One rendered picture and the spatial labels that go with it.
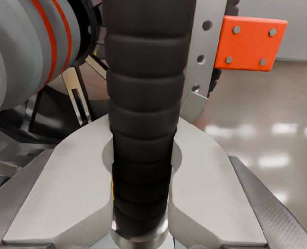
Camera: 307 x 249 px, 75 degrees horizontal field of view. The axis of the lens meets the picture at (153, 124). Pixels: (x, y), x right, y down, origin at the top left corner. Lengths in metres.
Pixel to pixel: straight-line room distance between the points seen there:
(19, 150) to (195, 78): 0.37
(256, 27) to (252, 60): 0.04
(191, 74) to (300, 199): 1.24
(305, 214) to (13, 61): 1.38
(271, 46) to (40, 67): 0.30
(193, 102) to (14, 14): 0.24
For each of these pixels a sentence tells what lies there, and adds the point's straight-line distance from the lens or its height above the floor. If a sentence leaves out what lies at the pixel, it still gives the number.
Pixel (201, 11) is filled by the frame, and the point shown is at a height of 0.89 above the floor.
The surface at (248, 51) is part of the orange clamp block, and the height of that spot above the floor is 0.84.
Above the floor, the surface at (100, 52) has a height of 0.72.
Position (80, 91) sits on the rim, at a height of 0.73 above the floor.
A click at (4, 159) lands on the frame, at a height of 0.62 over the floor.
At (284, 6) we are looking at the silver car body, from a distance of 0.87.
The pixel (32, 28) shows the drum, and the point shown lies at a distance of 0.23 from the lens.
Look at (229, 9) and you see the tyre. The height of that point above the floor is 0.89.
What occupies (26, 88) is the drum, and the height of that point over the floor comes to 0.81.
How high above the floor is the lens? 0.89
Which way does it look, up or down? 30 degrees down
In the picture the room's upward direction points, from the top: 4 degrees clockwise
